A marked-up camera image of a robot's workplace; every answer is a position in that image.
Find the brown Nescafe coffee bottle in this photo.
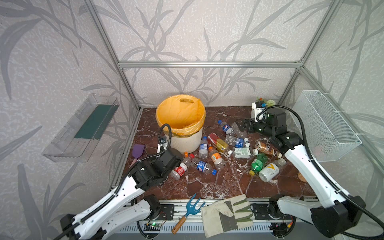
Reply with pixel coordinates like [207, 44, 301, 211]
[255, 141, 283, 158]

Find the green plastic bottle yellow cap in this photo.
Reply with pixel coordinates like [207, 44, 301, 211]
[249, 153, 269, 176]

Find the orange label bottle orange cap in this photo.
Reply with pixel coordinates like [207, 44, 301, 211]
[208, 146, 225, 170]

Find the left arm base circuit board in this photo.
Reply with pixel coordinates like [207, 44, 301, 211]
[143, 222, 166, 233]

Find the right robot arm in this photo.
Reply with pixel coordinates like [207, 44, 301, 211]
[250, 105, 384, 240]

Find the right arm base wiring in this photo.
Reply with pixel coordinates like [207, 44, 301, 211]
[269, 218, 297, 238]

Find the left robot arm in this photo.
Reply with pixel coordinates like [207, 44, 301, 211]
[56, 148, 184, 240]

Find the blue label bottle near bin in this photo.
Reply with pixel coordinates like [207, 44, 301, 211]
[199, 136, 209, 160]

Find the white bin yellow bag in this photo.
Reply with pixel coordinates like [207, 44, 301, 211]
[156, 95, 206, 154]

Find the red label bottle red cap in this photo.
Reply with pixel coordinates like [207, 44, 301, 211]
[170, 152, 195, 180]

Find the white pot with plant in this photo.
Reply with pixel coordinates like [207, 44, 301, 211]
[251, 98, 276, 122]

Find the purple spatula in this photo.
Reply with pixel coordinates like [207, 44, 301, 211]
[130, 144, 145, 167]

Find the clear ribbed bottle white cap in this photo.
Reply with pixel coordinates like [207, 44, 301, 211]
[231, 122, 249, 143]

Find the clear bottle blue label white cap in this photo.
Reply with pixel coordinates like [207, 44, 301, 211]
[225, 135, 250, 148]

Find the white jar yellow V label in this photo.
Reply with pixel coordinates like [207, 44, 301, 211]
[259, 158, 287, 182]

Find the small Pepsi bottle blue cap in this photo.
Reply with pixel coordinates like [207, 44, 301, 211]
[218, 120, 236, 136]

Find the teal garden hand rake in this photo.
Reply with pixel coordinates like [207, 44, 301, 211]
[172, 194, 205, 235]

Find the red yellow drink can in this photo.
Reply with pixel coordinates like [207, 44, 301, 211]
[208, 133, 230, 153]

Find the small tan round object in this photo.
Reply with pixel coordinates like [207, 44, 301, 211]
[298, 173, 307, 183]

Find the beige work glove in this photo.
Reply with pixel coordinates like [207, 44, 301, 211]
[201, 194, 254, 238]

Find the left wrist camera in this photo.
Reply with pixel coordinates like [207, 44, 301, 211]
[157, 136, 168, 153]

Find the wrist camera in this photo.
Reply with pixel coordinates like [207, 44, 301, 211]
[251, 100, 267, 122]
[157, 136, 168, 153]

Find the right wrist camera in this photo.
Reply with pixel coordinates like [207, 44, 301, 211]
[251, 100, 267, 122]

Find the white wire mesh basket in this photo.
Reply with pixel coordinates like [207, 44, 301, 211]
[292, 90, 362, 162]

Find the clear wall shelf green mat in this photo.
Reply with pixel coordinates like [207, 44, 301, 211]
[42, 94, 120, 163]

